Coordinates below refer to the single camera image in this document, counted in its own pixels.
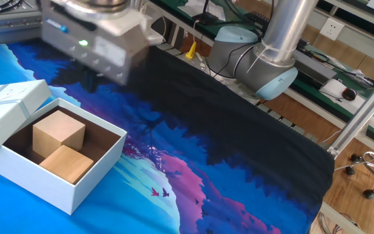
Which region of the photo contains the grey Schunk gripper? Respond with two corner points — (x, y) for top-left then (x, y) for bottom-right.
(40, 1), (152, 94)

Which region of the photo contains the tall light wooden cube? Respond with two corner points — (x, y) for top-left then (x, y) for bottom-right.
(32, 109), (86, 159)

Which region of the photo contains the tan wooden block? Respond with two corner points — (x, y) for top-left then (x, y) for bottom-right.
(38, 144), (95, 185)

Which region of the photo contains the pale blue ribboned box lid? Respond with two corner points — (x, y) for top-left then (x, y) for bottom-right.
(0, 79), (52, 150)

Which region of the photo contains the pale blue gift box base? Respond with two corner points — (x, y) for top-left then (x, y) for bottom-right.
(0, 97), (128, 216)

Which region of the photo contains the small black electronic box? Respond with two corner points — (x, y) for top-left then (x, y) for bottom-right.
(192, 12), (219, 26)

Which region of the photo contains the grey metal box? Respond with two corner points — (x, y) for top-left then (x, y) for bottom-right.
(292, 48), (338, 85)

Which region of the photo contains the grey metal profile bench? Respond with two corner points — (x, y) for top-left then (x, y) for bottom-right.
(0, 0), (44, 48)

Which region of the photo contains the blue landscape print tablecloth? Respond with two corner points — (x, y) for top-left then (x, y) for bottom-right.
(0, 37), (336, 234)

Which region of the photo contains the white paper sheet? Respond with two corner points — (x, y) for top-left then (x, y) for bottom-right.
(177, 0), (227, 22)

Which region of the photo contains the green top workbench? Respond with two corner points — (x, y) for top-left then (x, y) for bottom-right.
(147, 0), (374, 147)

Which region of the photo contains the white mouse pad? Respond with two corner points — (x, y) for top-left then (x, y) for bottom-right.
(318, 79), (366, 111)

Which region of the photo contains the black computer mouse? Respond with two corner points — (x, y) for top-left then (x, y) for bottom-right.
(342, 87), (358, 101)

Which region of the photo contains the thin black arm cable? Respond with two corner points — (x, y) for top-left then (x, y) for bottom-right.
(205, 41), (256, 79)

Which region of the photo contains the white wall socket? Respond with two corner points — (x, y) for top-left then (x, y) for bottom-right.
(319, 17), (345, 42)

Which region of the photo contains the aluminium frame post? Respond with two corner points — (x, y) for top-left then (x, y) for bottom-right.
(327, 68), (374, 159)

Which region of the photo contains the coloured wire bundle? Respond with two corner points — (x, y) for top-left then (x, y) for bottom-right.
(316, 211), (363, 234)

